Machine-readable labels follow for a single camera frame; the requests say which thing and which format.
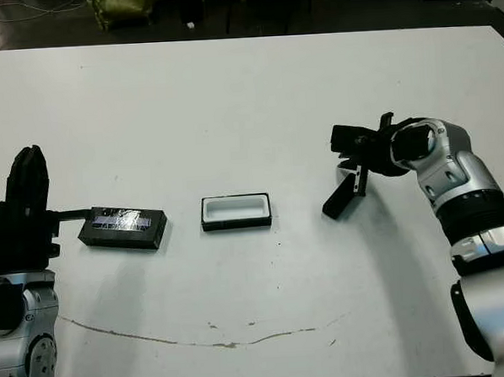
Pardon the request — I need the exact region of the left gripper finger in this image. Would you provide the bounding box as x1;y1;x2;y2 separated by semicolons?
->
11;145;33;176
30;143;48;175

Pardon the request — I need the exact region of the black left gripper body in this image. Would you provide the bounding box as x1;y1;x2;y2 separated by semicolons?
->
0;196;92;274

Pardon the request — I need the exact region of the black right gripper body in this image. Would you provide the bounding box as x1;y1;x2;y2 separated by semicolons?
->
336;125;406;199

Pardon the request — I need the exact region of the black slim camera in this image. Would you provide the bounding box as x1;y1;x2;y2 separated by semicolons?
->
320;175;360;219

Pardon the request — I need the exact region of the black box lid silver print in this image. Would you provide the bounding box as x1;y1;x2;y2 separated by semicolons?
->
75;202;171;254

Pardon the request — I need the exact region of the black box white insert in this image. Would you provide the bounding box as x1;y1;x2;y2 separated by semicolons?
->
199;191;274;234

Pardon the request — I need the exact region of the green plastic bag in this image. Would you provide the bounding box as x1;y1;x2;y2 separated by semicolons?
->
86;0;154;32

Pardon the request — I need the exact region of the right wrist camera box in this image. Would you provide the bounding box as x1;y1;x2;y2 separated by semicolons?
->
329;122;373;154

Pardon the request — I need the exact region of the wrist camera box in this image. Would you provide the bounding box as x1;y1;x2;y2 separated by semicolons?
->
329;122;373;154
4;171;51;215

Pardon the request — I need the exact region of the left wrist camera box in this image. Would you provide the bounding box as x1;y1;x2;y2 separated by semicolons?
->
4;171;51;215

